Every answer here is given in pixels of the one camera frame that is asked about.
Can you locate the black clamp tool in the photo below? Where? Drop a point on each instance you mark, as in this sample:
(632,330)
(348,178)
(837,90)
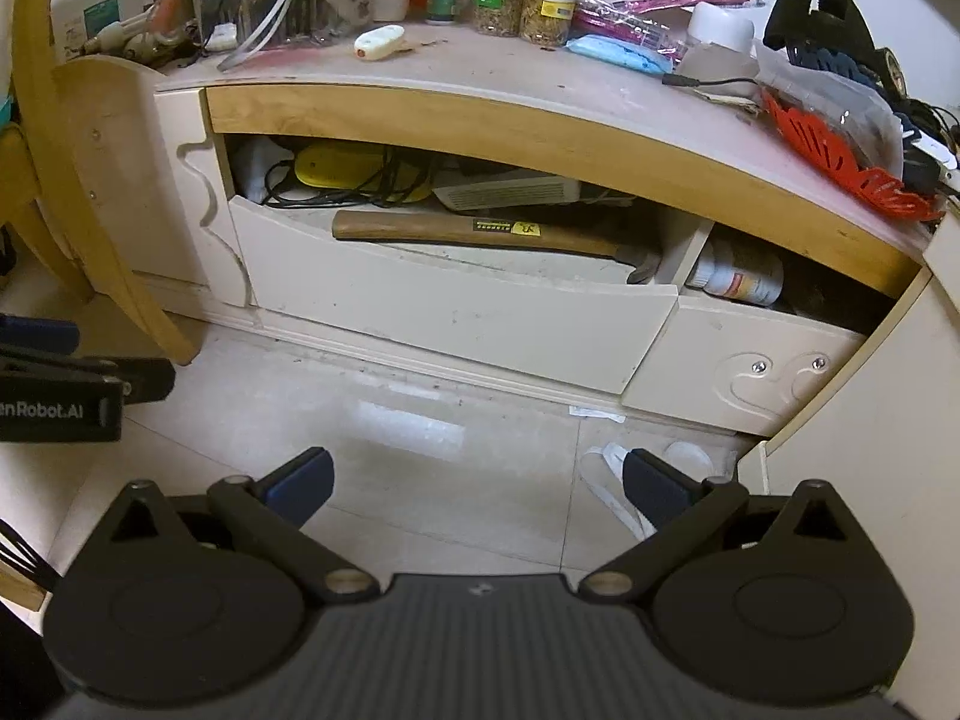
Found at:
(832,22)

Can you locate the white oval device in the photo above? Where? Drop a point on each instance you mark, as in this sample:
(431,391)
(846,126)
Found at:
(379,43)

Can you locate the white cap plastic bottle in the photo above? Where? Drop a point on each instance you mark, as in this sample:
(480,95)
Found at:
(720,30)

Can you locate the black power adapters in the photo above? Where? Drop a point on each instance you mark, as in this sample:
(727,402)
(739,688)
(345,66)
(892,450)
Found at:
(926,157)

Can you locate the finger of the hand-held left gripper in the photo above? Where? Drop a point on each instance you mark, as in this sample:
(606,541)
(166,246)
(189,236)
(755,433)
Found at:
(41,332)
(135,379)

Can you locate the small cream drawer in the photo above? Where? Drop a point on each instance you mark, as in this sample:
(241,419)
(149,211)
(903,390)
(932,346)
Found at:
(697,345)

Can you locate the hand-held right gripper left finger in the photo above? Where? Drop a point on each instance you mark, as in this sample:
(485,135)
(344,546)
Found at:
(304,480)

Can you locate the white crumpled bag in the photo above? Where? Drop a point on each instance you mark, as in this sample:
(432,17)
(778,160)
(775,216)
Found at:
(251,165)

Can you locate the wooden chair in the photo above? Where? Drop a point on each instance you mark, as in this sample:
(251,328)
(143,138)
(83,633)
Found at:
(159,322)

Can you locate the white router box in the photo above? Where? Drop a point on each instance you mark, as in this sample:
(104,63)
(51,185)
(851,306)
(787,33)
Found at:
(510,192)

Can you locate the paper scrap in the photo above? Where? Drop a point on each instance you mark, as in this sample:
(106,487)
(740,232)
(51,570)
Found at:
(596,413)

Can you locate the clear plastic organizer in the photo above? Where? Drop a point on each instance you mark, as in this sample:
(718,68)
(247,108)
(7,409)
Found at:
(225,11)

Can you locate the cream wooden cabinet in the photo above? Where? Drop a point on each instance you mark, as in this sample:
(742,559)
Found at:
(525,120)

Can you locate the clear plastic bag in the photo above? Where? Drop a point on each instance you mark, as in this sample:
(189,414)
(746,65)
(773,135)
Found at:
(862,106)

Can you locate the wide cream drawer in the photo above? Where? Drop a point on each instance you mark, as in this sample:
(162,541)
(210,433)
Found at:
(450,315)

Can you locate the white plastic jug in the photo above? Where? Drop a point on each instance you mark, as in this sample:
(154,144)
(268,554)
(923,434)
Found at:
(90,7)

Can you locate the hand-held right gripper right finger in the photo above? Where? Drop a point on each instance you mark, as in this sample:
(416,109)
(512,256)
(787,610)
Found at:
(654,487)

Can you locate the white labelled bottle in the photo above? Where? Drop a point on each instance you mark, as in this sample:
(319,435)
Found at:
(739,274)

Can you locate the pink striped packet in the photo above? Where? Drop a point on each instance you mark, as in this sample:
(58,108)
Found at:
(637,11)

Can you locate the cream side cabinet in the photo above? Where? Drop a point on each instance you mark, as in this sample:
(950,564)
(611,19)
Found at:
(900,390)

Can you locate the blue face mask pack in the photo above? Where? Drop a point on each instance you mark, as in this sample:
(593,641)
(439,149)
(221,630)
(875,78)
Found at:
(615,54)

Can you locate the red plastic slotted scoop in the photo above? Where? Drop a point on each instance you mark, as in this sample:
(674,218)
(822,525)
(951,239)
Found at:
(817,142)

